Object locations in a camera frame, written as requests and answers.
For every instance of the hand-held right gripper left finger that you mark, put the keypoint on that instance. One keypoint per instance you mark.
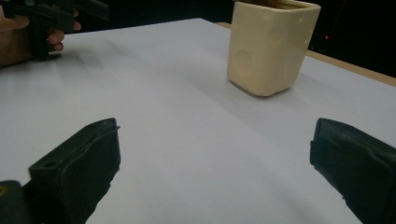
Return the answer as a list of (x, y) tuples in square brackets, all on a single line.
[(81, 174)]

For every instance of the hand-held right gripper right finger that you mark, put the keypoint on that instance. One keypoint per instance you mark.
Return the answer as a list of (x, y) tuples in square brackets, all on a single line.
[(358, 165)]

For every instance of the cream square ceramic cup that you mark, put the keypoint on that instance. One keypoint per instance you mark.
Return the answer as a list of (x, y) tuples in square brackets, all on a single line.
[(267, 49)]

